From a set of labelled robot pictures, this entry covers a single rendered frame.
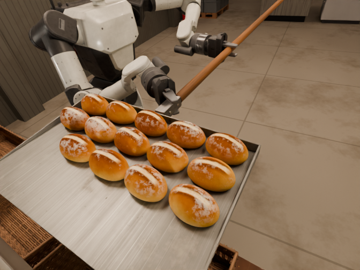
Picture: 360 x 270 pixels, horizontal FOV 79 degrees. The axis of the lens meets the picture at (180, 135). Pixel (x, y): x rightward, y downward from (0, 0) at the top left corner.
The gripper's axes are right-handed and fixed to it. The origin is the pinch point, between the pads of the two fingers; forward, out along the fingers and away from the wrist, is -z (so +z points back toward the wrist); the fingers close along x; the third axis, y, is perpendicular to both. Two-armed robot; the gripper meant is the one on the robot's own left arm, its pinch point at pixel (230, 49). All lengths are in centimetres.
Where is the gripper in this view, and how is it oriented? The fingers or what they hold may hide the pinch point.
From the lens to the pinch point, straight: 101.3
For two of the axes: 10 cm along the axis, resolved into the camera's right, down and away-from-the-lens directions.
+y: -6.3, 5.5, -5.5
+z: -7.8, -3.7, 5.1
